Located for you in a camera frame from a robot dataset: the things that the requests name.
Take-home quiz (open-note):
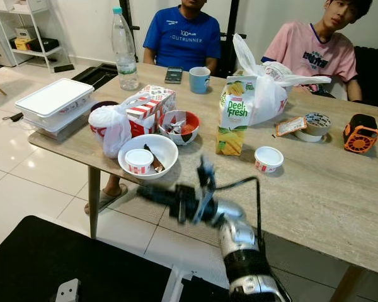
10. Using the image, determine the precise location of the small black floor gadget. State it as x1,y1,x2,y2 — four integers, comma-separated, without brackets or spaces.
2,112,25,123

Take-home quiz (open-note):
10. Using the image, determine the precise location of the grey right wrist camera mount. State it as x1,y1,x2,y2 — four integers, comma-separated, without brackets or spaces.
194,155,219,225

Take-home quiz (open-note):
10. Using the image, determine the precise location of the dark floor mat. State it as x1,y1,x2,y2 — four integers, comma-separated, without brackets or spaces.
0,216,243,302

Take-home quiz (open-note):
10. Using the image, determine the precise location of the black smartphone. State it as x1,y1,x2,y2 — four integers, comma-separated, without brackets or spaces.
164,67,184,84

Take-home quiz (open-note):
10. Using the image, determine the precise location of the large white plastic bag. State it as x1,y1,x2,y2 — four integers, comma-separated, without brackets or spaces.
232,33,333,126

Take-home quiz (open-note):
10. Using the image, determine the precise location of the small red white lidded cup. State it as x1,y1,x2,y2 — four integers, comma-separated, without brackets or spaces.
254,146,284,174
125,148,155,176

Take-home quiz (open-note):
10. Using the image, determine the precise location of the large white bowl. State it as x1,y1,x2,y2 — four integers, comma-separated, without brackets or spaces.
118,134,179,181

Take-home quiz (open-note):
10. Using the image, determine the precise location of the person in pink shirt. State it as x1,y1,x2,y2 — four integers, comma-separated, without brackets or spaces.
261,0,374,103

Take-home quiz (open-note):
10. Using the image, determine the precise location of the black foam wall panel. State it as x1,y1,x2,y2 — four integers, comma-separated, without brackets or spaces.
354,45,378,109

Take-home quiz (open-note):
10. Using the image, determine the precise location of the orange black portable speaker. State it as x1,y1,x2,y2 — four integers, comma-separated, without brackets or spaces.
343,114,378,155

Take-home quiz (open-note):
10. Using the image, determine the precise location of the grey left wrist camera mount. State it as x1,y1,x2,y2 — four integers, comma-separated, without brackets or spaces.
55,279,80,302

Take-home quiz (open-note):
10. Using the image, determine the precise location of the orange framed card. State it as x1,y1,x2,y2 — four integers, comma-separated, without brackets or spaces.
275,116,308,138

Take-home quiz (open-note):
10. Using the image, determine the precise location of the small grey box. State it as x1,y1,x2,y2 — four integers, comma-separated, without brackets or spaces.
16,27,38,40

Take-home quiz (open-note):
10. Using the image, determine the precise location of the green yellow juice carton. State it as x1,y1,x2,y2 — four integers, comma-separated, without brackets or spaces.
216,75,258,157

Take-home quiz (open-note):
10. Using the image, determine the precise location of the bare foot in sandal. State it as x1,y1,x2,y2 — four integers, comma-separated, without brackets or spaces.
85,170,124,216

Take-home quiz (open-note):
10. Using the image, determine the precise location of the black bag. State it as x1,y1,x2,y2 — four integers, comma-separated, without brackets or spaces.
28,38,60,53

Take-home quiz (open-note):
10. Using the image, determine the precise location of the light blue mug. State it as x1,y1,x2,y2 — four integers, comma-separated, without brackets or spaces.
189,66,212,94

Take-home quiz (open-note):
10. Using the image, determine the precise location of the white shelf rack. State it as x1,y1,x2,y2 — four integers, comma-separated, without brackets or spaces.
0,0,76,73

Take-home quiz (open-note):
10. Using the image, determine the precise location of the clear tall water bottle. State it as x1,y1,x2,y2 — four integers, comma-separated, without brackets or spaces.
112,6,140,91

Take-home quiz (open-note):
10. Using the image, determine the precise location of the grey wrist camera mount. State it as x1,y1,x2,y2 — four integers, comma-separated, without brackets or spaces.
55,279,80,302
194,155,219,225

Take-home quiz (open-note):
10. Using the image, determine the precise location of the grey tape roll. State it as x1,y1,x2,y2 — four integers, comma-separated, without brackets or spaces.
295,112,333,143

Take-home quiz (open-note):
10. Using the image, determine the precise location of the red white striped food box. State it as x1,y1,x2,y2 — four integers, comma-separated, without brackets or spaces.
125,85,176,138

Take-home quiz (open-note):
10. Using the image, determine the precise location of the small tied white plastic bag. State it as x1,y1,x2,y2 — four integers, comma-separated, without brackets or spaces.
88,104,134,160

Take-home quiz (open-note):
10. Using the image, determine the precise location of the brown wrapper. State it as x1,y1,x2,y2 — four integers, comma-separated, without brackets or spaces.
144,145,166,174

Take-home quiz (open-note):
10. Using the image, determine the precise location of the dark small bowl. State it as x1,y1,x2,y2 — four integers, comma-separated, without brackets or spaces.
90,101,119,114

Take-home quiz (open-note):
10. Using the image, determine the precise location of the white lidded plastic container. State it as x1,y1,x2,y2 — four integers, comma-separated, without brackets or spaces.
15,78,96,138

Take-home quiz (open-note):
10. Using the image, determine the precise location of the red bowl with wrappers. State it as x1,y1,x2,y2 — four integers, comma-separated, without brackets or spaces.
157,110,200,147

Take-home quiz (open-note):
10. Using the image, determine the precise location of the person in blue shirt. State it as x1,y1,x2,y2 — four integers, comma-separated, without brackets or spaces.
142,0,222,73

